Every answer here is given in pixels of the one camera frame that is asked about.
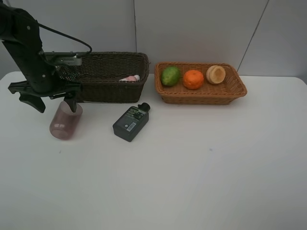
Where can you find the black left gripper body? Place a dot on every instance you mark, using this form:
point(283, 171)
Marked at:
point(42, 79)

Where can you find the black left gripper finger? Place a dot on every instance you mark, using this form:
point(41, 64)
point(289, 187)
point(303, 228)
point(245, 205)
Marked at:
point(71, 102)
point(33, 101)

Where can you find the purple translucent plastic cup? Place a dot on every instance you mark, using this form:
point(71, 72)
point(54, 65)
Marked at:
point(64, 122)

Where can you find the dark grey bottle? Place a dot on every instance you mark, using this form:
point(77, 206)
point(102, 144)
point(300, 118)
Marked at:
point(131, 122)

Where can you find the pink bottle white cap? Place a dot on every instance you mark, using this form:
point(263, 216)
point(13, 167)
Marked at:
point(131, 78)

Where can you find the green lime fruit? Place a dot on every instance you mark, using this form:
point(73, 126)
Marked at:
point(170, 76)

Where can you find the orange mandarin fruit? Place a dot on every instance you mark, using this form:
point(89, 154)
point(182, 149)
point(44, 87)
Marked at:
point(193, 79)

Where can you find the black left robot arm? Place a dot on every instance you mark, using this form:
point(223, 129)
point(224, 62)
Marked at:
point(19, 33)

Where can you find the dark brown wicker basket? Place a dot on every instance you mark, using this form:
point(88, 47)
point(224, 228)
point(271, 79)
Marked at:
point(100, 73)

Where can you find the orange wicker basket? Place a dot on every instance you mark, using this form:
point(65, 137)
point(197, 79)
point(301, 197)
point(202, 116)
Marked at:
point(224, 93)

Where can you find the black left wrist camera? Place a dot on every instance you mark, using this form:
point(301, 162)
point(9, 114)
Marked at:
point(63, 58)

